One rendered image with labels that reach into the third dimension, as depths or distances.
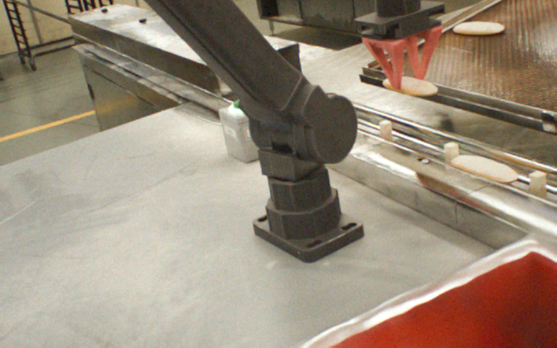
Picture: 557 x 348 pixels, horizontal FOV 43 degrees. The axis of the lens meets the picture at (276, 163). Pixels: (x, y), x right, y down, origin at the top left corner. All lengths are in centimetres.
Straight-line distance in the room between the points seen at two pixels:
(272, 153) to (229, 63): 14
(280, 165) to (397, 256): 16
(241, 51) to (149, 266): 30
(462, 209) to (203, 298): 29
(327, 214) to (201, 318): 19
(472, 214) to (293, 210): 19
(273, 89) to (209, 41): 9
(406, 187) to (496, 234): 15
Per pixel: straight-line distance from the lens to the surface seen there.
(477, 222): 78
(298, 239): 81
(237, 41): 70
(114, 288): 84
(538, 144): 103
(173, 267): 84
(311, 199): 80
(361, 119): 111
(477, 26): 126
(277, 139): 79
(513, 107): 96
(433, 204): 83
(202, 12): 67
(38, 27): 788
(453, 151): 92
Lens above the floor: 121
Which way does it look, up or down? 21 degrees down
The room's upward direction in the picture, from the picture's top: 11 degrees counter-clockwise
